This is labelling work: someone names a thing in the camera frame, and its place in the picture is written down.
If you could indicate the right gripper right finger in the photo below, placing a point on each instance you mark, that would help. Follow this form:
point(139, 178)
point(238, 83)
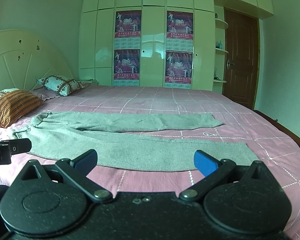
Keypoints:
point(215, 173)

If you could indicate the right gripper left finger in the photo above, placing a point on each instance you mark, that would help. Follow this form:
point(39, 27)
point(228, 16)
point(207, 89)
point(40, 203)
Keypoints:
point(74, 173)

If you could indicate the grey knit pants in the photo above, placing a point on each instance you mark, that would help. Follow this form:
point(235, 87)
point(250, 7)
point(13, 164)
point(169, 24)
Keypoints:
point(124, 141)

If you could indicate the orange striped pillow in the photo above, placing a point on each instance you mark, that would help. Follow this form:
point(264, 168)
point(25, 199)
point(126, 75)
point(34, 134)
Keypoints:
point(16, 104)

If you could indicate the pink checked bed sheet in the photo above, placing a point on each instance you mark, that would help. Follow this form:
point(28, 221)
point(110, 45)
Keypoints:
point(277, 150)

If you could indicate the white patterned pillow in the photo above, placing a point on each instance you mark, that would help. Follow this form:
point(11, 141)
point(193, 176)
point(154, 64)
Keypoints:
point(62, 85)

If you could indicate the cream wooden headboard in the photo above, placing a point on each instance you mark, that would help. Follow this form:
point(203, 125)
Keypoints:
point(26, 57)

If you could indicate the dark brown wooden door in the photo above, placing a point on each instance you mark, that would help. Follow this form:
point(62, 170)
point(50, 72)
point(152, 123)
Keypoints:
point(242, 60)

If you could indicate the lower right red poster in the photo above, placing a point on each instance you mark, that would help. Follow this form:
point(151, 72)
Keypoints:
point(178, 67)

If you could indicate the red poster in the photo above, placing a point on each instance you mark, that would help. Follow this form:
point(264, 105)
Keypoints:
point(126, 64)
point(178, 67)
point(128, 24)
point(180, 25)

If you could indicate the lower left red poster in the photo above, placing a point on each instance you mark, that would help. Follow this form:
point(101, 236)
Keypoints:
point(126, 64)

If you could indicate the cream corner shelf unit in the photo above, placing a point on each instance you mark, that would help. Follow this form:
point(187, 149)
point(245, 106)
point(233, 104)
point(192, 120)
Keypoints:
point(221, 51)

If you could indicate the cream glossy wardrobe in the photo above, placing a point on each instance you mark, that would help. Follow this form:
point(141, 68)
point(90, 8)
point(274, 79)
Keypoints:
point(97, 40)

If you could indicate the upper right red poster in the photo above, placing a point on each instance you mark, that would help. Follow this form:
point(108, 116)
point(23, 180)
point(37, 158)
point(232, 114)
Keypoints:
point(180, 25)

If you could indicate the upper left red poster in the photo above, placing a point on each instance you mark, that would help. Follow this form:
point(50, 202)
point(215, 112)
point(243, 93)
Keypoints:
point(128, 24)

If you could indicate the dark wooden bed frame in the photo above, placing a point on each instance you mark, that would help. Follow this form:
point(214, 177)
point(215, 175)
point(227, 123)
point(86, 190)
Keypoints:
point(282, 128)

